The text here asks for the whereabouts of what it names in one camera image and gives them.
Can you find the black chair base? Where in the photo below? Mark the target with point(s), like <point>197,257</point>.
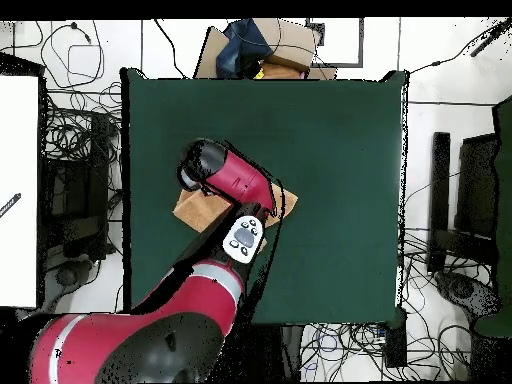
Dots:
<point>460,290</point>

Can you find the black upright bar stand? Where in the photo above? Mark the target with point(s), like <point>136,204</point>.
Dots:
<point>440,180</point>

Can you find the black power strip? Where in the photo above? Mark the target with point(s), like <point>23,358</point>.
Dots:
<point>396,344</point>

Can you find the white board panel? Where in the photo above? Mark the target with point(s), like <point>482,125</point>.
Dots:
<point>18,180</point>

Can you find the grey chair base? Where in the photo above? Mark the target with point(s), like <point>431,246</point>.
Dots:
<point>66,276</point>

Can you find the black rod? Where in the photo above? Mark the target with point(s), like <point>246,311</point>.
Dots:
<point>482,47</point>

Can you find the brown cardboard box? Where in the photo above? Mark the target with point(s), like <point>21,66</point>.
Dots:
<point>292,40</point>

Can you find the grey square floor frame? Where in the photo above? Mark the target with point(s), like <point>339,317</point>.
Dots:
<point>340,64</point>

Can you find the dark green covered furniture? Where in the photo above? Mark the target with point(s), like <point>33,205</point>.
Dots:
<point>504,240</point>

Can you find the dark green table cloth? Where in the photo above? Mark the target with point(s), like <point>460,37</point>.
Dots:
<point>320,120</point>

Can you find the tan terry towel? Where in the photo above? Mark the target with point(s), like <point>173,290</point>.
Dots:
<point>196,210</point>

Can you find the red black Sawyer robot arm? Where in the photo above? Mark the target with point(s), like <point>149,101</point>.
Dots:
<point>244,180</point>

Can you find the black striped tool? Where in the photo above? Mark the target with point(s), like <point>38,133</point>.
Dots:
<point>10,204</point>

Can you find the black box unit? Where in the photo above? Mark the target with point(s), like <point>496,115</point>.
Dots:
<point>478,184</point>

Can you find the black equipment rack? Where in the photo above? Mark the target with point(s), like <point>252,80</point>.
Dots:
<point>76,192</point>

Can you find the blue jeans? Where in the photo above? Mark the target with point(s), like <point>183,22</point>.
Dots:
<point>240,48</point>

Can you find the small yellow item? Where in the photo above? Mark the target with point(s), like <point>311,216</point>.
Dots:
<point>259,74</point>

